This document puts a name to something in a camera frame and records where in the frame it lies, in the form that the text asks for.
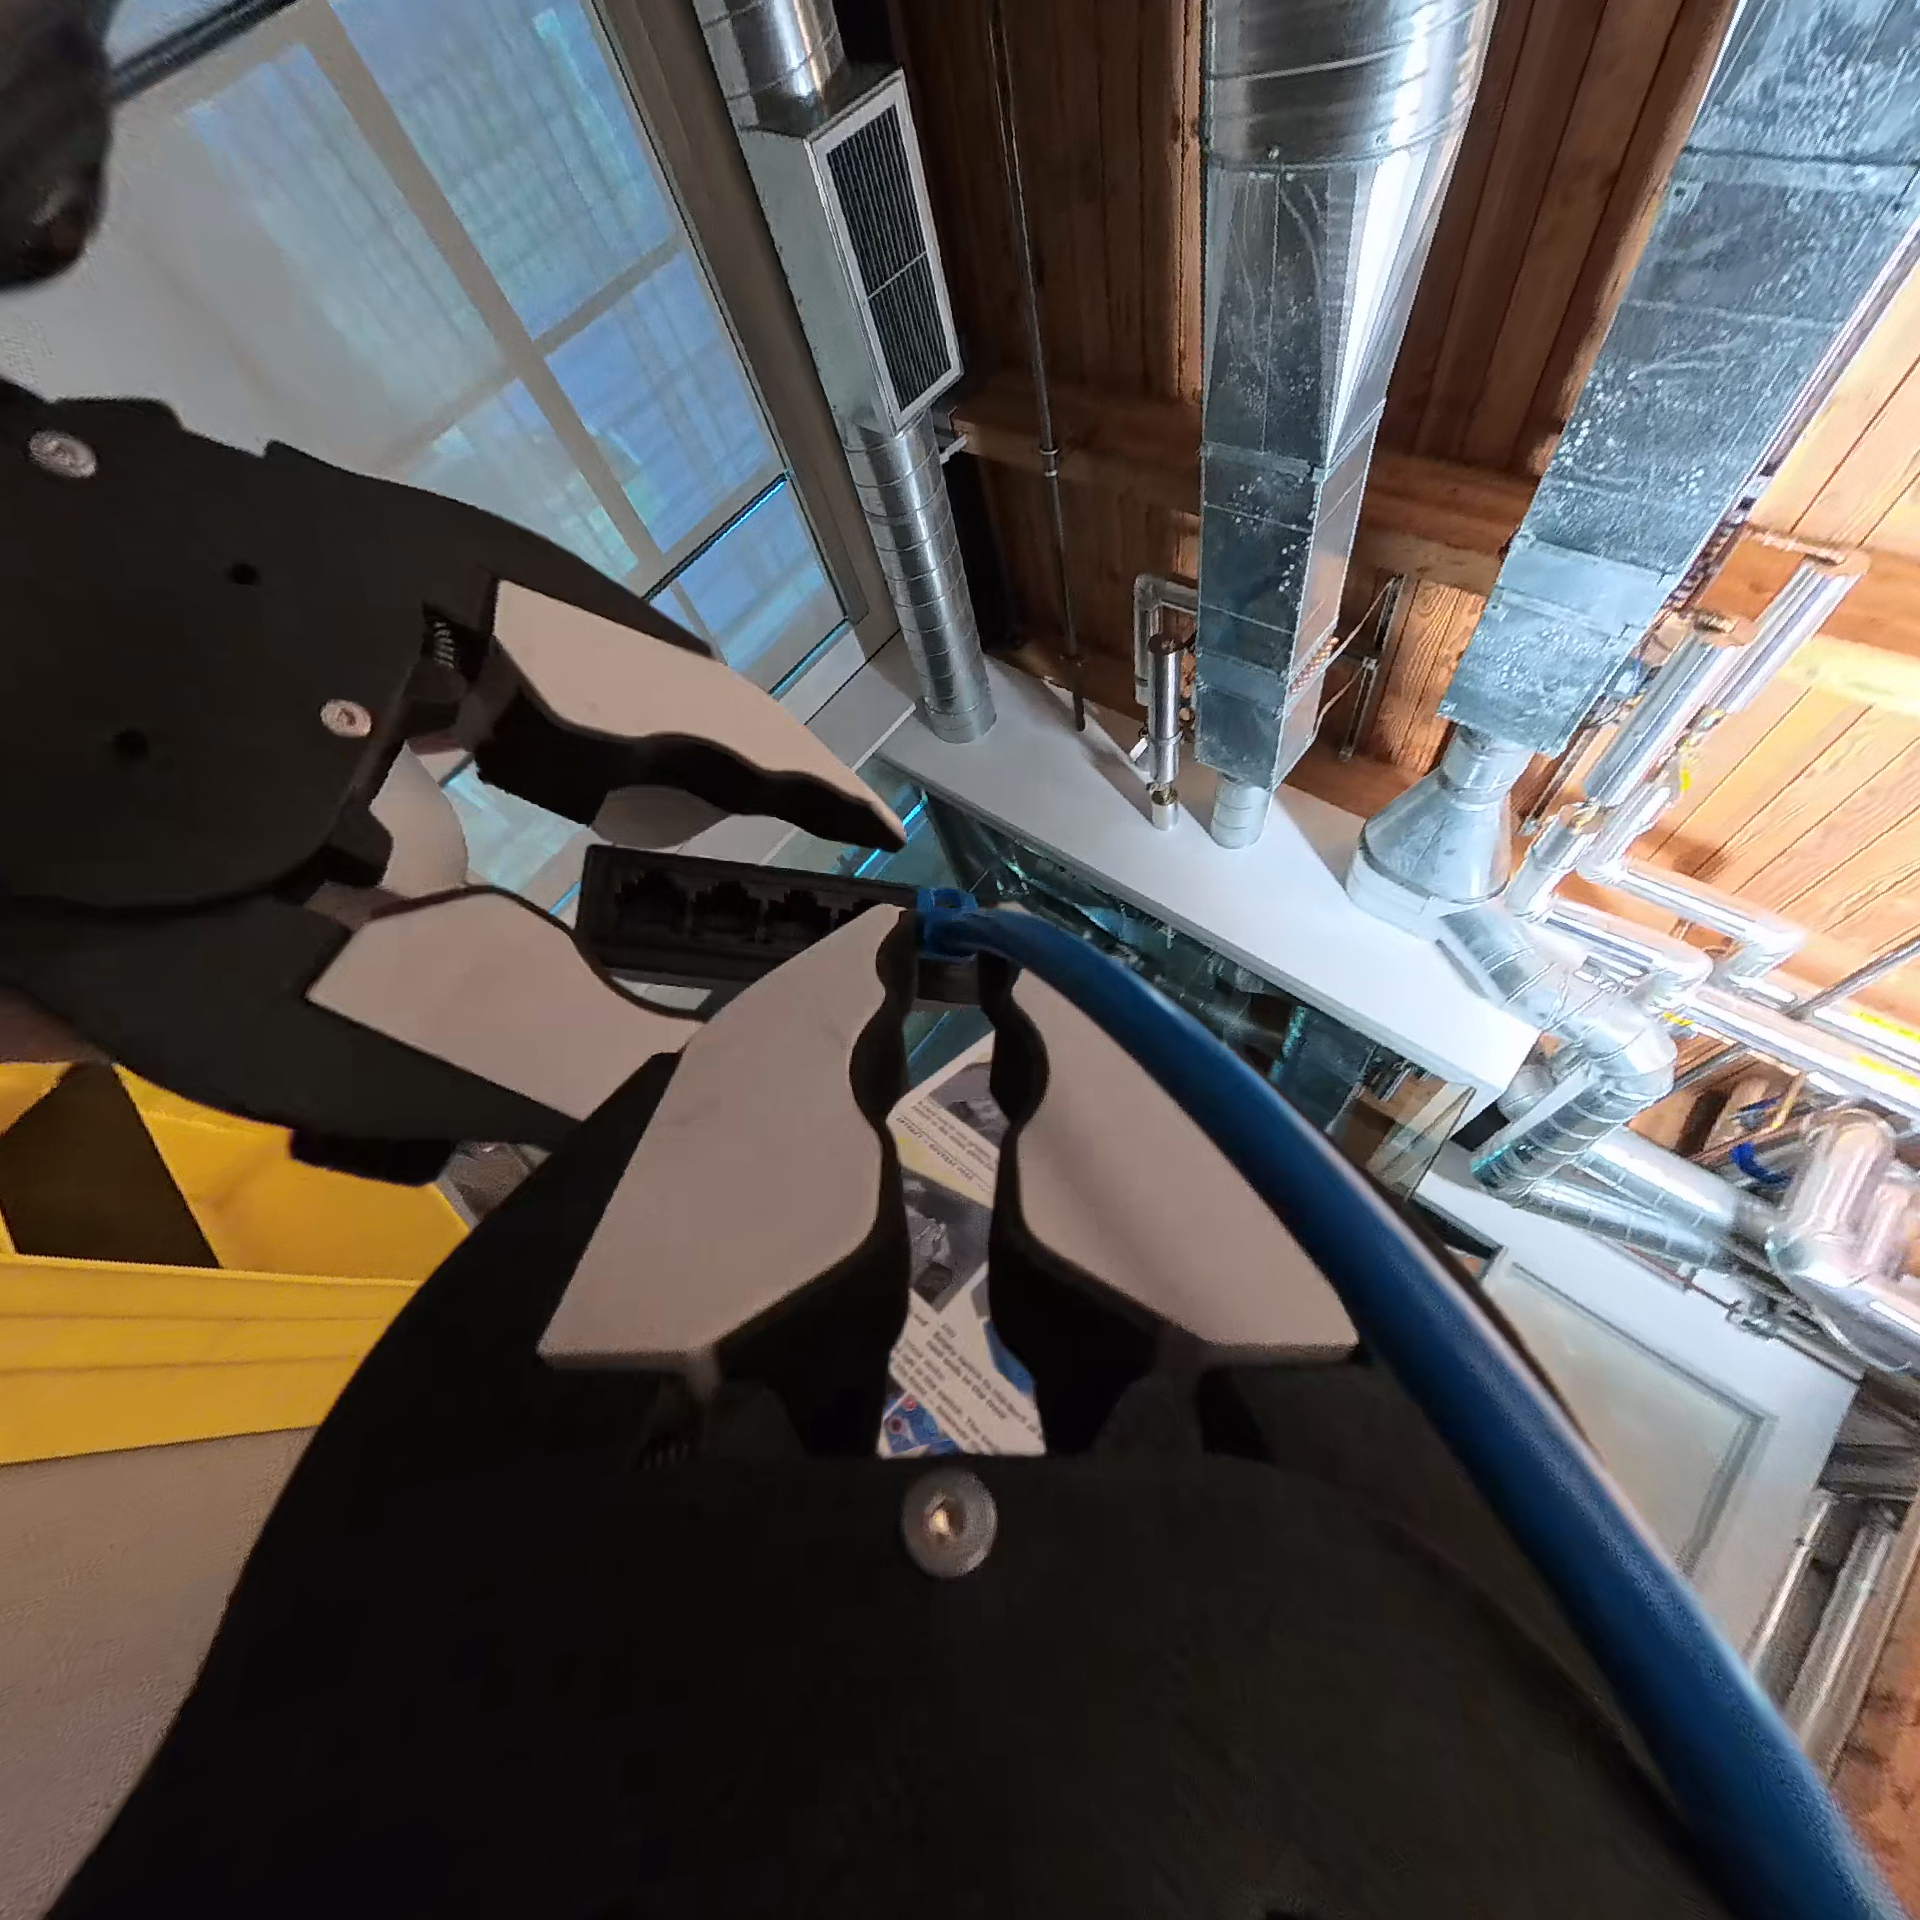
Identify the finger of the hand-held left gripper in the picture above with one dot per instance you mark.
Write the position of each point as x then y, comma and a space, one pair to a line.
481, 990
661, 698

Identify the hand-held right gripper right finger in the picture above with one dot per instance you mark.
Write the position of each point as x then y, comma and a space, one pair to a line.
1142, 1200

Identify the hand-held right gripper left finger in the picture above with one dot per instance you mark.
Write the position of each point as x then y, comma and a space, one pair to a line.
720, 1200

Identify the black network switch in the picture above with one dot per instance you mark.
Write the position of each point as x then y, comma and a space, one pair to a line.
705, 908

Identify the yellow plastic bin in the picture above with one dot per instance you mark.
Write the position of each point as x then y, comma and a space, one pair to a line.
224, 1348

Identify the instruction poster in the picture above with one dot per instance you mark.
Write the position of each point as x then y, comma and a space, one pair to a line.
953, 1141

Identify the small metal pipe fitting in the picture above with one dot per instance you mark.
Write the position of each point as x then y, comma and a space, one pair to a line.
1164, 721

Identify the insulated silver pipes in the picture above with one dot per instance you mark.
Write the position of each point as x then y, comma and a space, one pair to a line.
1621, 1049

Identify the round metal air duct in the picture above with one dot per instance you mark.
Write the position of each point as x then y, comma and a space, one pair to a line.
914, 569

